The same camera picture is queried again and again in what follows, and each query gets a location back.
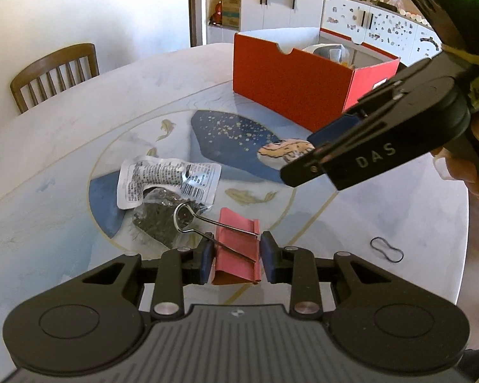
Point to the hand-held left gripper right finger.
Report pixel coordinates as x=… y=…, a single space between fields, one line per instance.
x=268 y=259

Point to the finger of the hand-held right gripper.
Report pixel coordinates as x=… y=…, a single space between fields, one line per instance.
x=299 y=173
x=335 y=131

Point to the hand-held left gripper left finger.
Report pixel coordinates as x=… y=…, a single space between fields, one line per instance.
x=206 y=261

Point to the red binder clip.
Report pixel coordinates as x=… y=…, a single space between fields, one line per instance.
x=235 y=271

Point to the red cardboard box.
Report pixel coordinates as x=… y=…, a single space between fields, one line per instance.
x=287 y=87

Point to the white marble patterned desktop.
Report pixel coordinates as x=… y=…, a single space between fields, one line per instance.
x=123 y=99

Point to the clear packet of dark tea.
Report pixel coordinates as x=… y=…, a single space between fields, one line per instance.
x=159 y=215

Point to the white green plastic bag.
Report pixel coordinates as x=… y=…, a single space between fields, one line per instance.
x=319 y=50

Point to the white cabinet with stickers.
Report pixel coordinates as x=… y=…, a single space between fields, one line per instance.
x=379 y=28

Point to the black rubber band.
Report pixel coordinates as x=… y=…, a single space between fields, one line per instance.
x=399 y=258

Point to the stacked cardboard boxes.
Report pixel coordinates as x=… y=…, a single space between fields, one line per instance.
x=230 y=10

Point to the wooden chair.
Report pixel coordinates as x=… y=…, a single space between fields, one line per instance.
x=56 y=58

